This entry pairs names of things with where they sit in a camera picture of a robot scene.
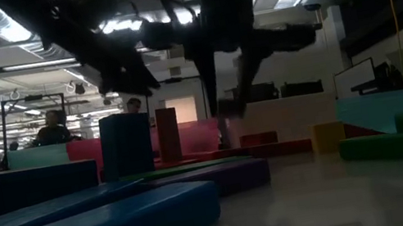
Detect white board panel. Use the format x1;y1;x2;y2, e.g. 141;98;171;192
330;56;381;101

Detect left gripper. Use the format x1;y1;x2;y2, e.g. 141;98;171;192
70;17;163;109

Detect black monitor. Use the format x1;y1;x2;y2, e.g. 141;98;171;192
223;80;279;108
278;76;325;100

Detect pink cylinder block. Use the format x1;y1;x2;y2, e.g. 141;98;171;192
152;105;186;165

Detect large teal plastic bin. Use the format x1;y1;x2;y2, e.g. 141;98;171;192
333;88;403;143

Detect yellow cube block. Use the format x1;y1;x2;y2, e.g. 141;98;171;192
309;120;350;157

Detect person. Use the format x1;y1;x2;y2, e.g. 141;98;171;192
125;95;145;116
27;106;74;149

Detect large pink plastic bin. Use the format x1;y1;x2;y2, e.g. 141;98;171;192
148;116;224;163

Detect white plastic bin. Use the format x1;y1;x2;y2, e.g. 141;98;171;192
224;87;342;154

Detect small pink plastic bin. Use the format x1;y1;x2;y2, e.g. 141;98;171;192
65;136;108;183

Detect black metal frame stand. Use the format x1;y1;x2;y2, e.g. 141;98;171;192
0;89;76;170
141;71;211;130

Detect small teal plastic bin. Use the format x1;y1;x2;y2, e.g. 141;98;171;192
6;141;71;174

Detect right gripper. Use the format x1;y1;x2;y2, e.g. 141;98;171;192
136;0;337;134

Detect purple flat block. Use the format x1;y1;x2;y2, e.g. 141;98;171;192
138;154;274;211

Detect white glossy table mat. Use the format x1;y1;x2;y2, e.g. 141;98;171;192
125;126;403;226

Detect blue cube block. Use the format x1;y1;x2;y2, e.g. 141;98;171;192
95;108;160;182

